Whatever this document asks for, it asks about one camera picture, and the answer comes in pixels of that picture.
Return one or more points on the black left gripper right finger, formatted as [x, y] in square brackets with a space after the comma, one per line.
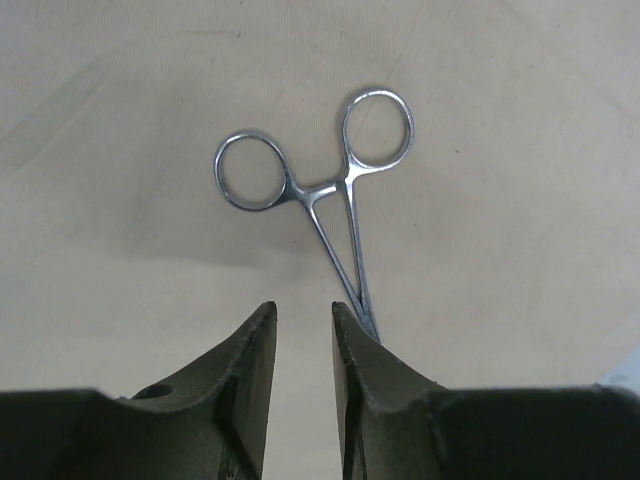
[395, 423]

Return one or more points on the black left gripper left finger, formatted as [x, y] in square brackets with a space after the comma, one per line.
[207, 420]

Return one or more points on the steel forceps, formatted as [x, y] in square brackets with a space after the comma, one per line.
[343, 183]

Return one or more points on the beige cloth mat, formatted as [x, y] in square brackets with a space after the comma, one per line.
[503, 251]

